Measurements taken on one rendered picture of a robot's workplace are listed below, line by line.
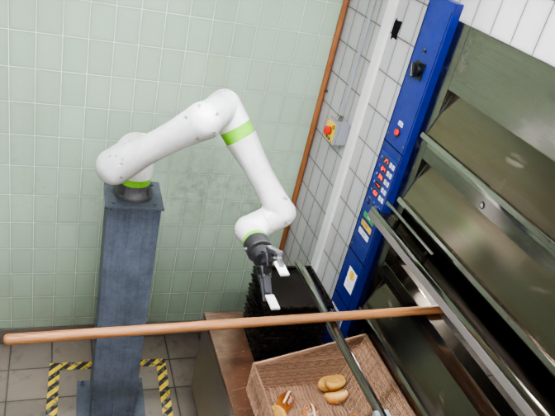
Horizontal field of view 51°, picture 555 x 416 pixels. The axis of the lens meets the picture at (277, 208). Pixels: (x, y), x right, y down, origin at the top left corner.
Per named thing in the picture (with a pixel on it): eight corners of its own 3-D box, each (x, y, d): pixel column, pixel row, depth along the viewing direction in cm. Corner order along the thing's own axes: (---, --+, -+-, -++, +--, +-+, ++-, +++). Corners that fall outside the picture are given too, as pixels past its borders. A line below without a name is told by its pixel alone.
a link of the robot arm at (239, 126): (193, 102, 198) (222, 87, 192) (208, 93, 209) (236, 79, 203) (219, 150, 202) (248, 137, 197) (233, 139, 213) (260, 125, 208)
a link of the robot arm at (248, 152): (225, 144, 210) (226, 147, 200) (253, 129, 211) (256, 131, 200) (272, 229, 219) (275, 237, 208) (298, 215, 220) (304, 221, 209)
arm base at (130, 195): (111, 170, 242) (113, 157, 239) (149, 172, 247) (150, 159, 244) (114, 202, 221) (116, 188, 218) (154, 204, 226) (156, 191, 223)
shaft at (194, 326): (2, 347, 153) (2, 339, 152) (3, 340, 155) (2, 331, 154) (509, 309, 218) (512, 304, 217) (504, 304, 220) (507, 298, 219)
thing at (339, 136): (337, 137, 271) (343, 116, 266) (345, 146, 263) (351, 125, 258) (322, 135, 268) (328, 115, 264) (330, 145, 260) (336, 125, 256)
